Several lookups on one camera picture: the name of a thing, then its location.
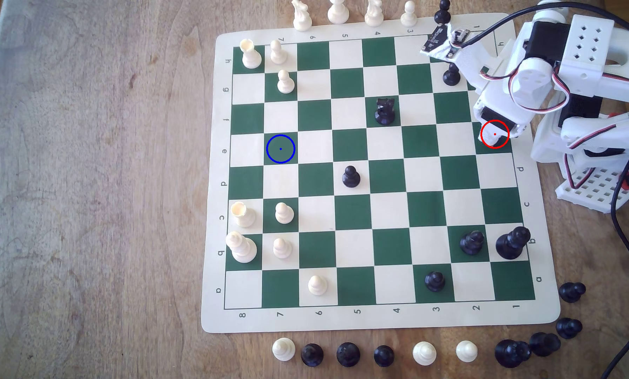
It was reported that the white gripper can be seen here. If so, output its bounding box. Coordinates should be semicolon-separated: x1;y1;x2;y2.
451;42;553;149

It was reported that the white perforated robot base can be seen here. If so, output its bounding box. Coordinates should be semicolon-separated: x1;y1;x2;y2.
556;166;629;214

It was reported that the tall black chess piece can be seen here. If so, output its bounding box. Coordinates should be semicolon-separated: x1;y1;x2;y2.
496;226;531;261

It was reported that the green and cream chess mat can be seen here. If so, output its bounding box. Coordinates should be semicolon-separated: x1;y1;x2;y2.
201;13;562;334

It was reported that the large black chess piece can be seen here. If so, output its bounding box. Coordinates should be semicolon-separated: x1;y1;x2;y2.
494;339;532;368

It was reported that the tall white chess piece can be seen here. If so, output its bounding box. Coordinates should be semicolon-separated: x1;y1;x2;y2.
225;231;258;264

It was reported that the black knight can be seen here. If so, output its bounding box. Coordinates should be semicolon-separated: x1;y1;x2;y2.
375;97;397;126

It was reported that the white knight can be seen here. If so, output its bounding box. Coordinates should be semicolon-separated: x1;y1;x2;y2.
364;0;385;28
292;0;313;31

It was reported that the white bishop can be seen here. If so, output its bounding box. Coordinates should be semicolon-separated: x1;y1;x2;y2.
327;0;350;25

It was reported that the white rook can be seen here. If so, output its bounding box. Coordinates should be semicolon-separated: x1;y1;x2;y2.
230;201;256;228
239;38;263;69

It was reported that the black cable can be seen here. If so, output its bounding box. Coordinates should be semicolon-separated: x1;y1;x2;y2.
467;1;629;379

